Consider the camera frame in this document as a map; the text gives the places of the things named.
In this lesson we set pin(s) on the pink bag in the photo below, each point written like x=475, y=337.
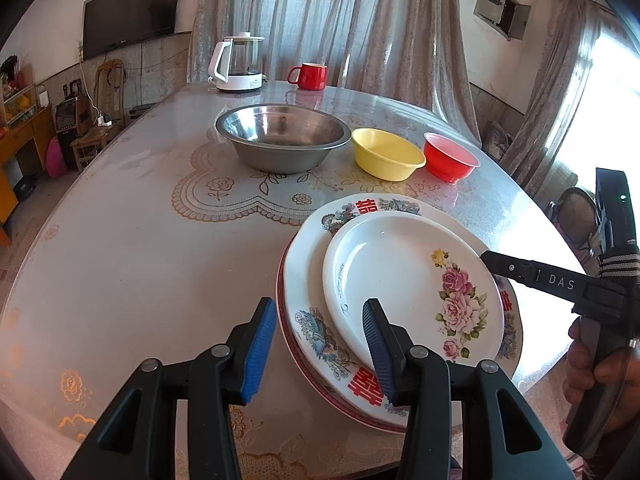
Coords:
x=55, y=160

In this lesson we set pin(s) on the white rose plate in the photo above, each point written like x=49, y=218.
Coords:
x=400, y=270

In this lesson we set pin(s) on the beige lace side curtain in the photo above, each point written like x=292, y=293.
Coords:
x=560, y=85

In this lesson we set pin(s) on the white power strip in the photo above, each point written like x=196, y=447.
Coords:
x=105, y=120

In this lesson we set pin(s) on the black wall television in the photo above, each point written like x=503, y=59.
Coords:
x=130, y=15

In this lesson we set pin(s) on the peacock plate with red characters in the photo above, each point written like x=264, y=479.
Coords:
x=310, y=330

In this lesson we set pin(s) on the pile of bags by wall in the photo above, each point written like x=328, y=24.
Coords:
x=500, y=142

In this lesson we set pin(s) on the person's right hand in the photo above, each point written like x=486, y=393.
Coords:
x=610, y=370

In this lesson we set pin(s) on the low wooden chair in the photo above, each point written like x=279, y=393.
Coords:
x=92, y=140

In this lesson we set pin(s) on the curved-back wooden chair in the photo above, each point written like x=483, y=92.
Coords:
x=120, y=90

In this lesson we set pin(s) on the wall electrical panel box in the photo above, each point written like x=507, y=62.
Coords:
x=492, y=0

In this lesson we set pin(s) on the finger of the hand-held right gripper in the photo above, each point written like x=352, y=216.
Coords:
x=540, y=275

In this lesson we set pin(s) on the dark round-backed chair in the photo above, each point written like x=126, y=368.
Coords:
x=575, y=215

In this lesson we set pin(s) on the bright window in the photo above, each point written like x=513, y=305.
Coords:
x=615, y=110

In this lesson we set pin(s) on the yellow plastic bowl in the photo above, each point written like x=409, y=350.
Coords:
x=385, y=160

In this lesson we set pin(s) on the white electric glass kettle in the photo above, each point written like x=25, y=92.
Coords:
x=240, y=77

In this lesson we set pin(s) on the small old television set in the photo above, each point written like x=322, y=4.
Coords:
x=66, y=117

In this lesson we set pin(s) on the large pink-rimmed floral plate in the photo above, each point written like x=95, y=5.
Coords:
x=380, y=422

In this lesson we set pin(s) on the yellow wooden cabinet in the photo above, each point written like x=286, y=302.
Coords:
x=22, y=135

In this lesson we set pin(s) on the red mug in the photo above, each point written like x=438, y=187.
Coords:
x=312, y=77

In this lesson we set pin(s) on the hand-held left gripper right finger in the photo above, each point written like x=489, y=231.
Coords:
x=377, y=355

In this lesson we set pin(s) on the stainless steel bowl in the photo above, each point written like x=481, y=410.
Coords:
x=280, y=145

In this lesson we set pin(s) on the red plastic bowl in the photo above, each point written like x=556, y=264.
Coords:
x=450, y=160

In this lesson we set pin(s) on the beige lace middle curtain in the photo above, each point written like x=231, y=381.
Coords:
x=325, y=20

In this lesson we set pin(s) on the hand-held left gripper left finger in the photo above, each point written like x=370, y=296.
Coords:
x=257, y=350

